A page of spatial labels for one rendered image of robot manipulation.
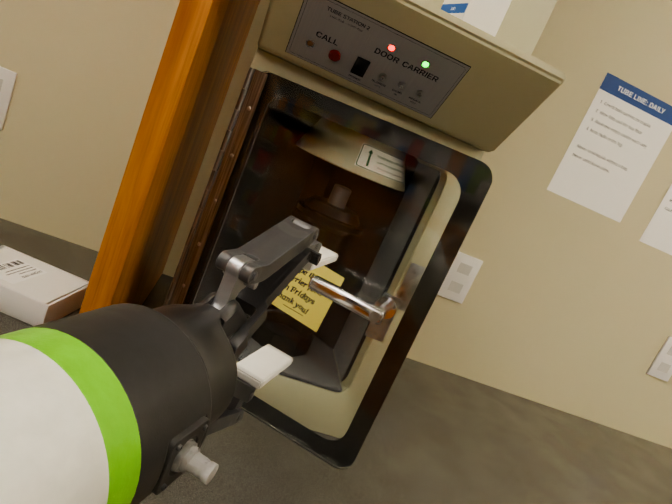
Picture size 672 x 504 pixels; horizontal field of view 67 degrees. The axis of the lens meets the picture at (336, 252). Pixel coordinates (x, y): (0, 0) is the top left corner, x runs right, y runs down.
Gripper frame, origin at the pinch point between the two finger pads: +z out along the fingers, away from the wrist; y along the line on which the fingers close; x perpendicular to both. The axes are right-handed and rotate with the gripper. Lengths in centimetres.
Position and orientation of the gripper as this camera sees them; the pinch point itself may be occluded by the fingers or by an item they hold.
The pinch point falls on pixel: (292, 308)
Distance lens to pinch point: 46.6
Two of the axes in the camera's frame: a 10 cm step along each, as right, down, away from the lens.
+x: -8.7, -4.4, 2.4
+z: 3.1, -1.0, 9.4
